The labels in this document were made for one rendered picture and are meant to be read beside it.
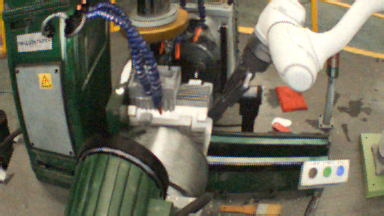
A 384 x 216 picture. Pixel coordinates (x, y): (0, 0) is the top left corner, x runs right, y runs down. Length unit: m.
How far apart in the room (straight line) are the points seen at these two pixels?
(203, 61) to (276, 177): 0.42
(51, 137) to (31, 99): 0.15
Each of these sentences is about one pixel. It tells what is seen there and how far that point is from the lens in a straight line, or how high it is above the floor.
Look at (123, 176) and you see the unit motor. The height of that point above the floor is 1.35.
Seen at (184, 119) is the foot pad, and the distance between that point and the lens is 1.37.
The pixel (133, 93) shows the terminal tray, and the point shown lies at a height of 1.12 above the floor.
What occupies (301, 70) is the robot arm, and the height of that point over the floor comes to 1.39.
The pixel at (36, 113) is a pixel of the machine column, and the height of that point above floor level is 1.13.
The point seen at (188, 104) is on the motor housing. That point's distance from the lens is 1.39.
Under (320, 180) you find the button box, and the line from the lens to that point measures 1.24.
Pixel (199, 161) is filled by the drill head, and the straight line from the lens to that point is 1.21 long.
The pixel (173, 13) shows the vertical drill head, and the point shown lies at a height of 1.36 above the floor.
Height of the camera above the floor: 1.92
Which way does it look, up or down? 37 degrees down
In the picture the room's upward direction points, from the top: 1 degrees counter-clockwise
